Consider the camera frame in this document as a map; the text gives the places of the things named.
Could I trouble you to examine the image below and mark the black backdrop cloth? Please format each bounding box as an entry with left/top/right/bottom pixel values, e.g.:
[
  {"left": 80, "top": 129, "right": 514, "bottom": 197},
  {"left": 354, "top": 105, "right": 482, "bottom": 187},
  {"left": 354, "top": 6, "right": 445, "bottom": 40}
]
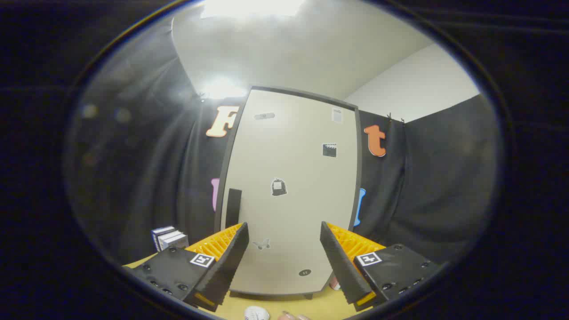
[{"left": 67, "top": 27, "right": 503, "bottom": 267}]

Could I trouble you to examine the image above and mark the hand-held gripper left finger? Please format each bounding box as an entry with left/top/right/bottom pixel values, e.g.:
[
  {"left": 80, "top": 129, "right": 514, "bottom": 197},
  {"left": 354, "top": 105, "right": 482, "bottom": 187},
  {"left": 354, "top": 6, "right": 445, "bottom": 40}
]
[{"left": 122, "top": 221, "right": 250, "bottom": 312}]

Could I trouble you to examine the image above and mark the white shoe cabinet door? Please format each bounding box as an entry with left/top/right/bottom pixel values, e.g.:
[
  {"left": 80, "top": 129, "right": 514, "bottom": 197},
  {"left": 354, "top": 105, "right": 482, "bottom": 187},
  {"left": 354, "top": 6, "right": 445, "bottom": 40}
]
[{"left": 221, "top": 89, "right": 357, "bottom": 296}]

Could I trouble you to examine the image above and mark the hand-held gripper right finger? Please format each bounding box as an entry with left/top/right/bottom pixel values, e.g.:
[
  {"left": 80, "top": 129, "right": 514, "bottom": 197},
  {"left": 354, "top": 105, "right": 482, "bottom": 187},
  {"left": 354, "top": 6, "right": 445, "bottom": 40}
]
[{"left": 319, "top": 221, "right": 441, "bottom": 312}]

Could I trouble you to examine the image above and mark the grey shoe cabinet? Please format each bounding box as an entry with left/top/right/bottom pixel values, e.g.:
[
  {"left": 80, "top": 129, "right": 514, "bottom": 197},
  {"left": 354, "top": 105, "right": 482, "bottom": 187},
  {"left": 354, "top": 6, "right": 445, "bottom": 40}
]
[{"left": 215, "top": 86, "right": 363, "bottom": 299}]

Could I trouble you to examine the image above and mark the black cabinet door handle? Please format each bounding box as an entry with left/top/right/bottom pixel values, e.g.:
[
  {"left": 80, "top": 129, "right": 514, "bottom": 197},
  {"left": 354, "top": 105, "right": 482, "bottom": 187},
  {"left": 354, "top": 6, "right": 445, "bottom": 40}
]
[{"left": 225, "top": 188, "right": 242, "bottom": 229}]

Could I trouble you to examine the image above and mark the blue spine book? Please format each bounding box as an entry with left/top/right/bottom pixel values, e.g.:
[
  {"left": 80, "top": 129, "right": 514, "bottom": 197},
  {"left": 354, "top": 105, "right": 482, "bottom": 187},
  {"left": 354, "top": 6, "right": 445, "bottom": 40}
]
[{"left": 157, "top": 230, "right": 184, "bottom": 252}]

